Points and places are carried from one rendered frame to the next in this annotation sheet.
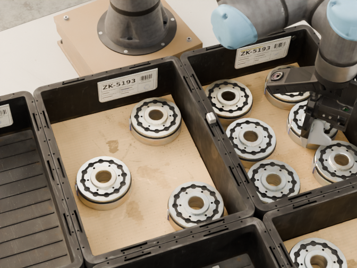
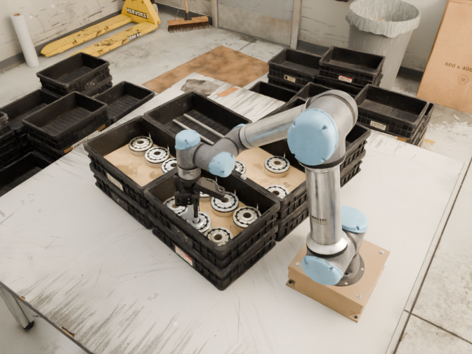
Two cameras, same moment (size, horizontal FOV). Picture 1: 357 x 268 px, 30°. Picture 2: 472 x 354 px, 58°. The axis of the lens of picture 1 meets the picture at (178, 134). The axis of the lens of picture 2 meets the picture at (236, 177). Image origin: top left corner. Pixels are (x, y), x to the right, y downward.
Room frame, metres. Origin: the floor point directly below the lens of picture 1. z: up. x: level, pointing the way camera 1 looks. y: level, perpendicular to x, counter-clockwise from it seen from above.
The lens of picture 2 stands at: (1.87, -0.55, 1.97)
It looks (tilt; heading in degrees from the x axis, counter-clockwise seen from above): 41 degrees down; 157
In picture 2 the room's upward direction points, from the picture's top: straight up
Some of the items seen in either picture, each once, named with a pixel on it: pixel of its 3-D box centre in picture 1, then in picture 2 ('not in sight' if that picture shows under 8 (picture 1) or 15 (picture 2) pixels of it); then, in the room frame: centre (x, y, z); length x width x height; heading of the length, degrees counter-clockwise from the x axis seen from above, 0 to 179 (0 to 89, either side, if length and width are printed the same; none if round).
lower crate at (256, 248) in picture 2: not in sight; (212, 229); (0.84, -0.20, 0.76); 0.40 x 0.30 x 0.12; 23
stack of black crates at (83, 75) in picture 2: not in sight; (81, 95); (-1.05, -0.51, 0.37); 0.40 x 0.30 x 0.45; 123
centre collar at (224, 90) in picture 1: (228, 96); (246, 215); (0.92, -0.10, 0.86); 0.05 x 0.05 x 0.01
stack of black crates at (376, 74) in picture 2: not in sight; (347, 88); (-0.39, 1.31, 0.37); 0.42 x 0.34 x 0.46; 33
